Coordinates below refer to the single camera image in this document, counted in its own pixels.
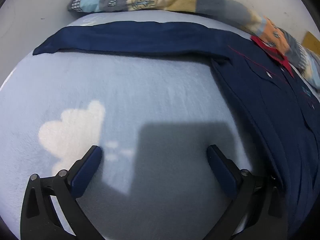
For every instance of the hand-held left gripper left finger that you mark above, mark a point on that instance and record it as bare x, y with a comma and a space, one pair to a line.
86, 172

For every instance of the navy blue work jacket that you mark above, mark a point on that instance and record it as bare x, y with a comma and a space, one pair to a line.
275, 100

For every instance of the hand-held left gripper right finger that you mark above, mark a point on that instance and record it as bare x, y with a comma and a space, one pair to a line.
222, 172

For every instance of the light blue cloud bed sheet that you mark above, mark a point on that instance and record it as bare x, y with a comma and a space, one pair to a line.
140, 95

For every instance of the wooden headboard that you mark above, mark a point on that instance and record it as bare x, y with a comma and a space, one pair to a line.
312, 40

